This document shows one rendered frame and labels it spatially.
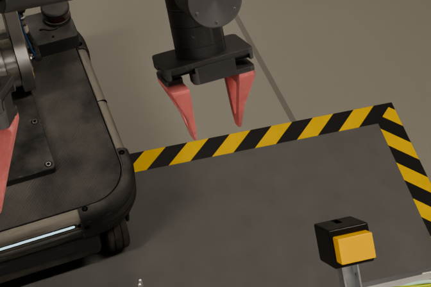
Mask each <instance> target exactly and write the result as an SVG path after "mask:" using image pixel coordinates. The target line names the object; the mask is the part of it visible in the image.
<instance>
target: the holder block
mask: <svg viewBox="0 0 431 287"><path fill-rule="evenodd" d="M314 228H315V232H316V239H317V245H318V249H319V256H320V260H322V261H323V262H325V263H326V264H328V265H330V266H331V267H333V268H335V269H337V270H338V274H339V281H340V285H341V287H362V281H361V277H360V270H359V264H361V263H367V262H370V261H373V260H374V258H372V259H367V260H363V261H358V262H354V263H349V264H346V265H342V264H340V263H338V262H337V258H336V255H335V248H334V241H333V237H336V236H341V235H344V234H350V233H353V232H358V231H362V230H368V231H369V229H368V223H367V222H364V221H362V220H359V219H356V218H354V217H352V216H348V217H344V218H339V219H335V220H330V221H326V222H321V223H315V224H314Z"/></svg>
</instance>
